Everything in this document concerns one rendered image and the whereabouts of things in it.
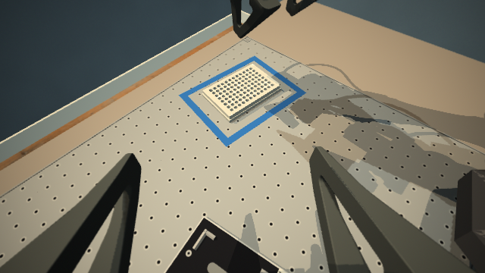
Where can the beige well plate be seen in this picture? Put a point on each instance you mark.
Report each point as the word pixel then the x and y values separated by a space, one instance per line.
pixel 240 92

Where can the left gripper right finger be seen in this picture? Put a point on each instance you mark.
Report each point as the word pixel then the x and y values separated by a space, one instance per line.
pixel 400 246

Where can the blue tape outline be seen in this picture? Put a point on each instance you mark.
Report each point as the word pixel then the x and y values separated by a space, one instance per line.
pixel 220 135

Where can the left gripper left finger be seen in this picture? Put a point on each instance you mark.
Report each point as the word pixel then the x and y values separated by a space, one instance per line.
pixel 61 246

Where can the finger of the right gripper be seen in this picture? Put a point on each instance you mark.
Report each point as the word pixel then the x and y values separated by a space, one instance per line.
pixel 293 8
pixel 261 10

